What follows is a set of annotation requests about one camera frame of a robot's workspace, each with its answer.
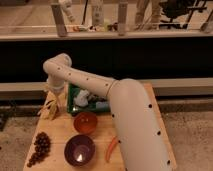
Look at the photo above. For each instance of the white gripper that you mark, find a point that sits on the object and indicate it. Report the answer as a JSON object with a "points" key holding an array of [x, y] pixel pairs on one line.
{"points": [[56, 86]]}

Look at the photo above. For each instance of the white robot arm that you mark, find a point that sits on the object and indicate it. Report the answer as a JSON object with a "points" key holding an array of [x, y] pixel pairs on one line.
{"points": [[142, 143]]}

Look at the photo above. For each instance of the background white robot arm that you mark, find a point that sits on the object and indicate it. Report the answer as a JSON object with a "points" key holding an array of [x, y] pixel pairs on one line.
{"points": [[66, 6]]}

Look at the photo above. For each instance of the metal cup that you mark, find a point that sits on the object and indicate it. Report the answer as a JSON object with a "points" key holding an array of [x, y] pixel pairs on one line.
{"points": [[81, 98]]}

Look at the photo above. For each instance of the orange bowl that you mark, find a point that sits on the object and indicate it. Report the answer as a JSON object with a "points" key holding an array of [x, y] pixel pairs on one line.
{"points": [[85, 122]]}

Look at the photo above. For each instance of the green tray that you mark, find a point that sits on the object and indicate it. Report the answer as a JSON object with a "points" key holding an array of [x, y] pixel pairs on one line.
{"points": [[95, 103]]}

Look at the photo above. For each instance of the dark grape bunch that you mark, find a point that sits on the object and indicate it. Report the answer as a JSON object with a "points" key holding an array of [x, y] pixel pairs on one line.
{"points": [[42, 148]]}

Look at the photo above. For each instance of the purple bowl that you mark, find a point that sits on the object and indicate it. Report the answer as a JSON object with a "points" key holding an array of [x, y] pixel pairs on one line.
{"points": [[79, 150]]}

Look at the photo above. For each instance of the orange carrot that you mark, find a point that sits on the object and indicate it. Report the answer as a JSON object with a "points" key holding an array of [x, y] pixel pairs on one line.
{"points": [[110, 148]]}

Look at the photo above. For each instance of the black office chair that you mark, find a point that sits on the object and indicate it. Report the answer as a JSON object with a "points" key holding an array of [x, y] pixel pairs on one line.
{"points": [[172, 9]]}

